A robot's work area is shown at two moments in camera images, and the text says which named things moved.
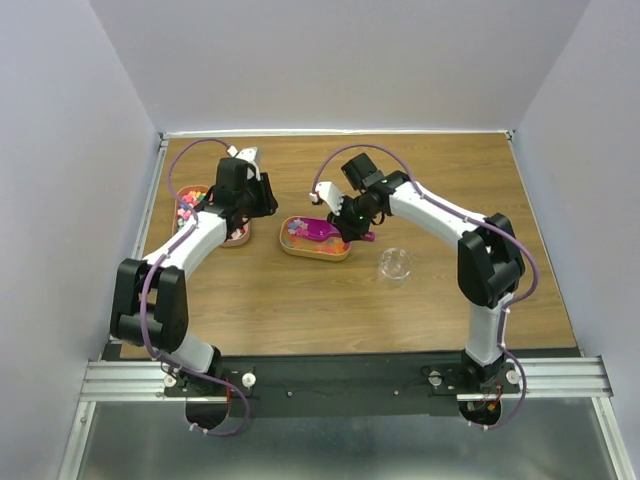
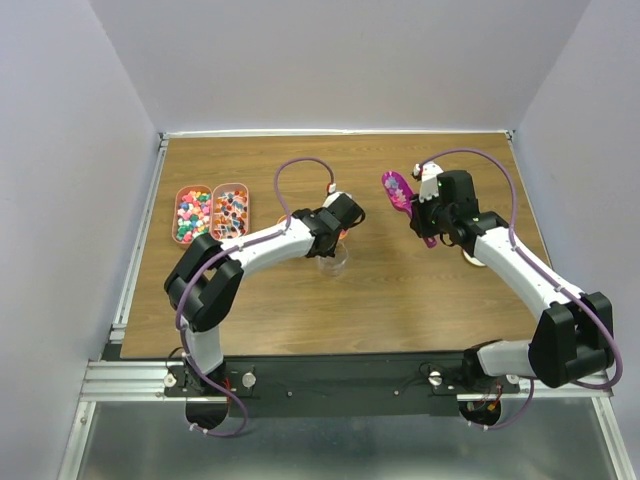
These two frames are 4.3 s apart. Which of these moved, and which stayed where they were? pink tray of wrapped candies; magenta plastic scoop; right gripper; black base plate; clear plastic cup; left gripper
Moved: right gripper; left gripper; magenta plastic scoop; clear plastic cup
Stayed: black base plate; pink tray of wrapped candies
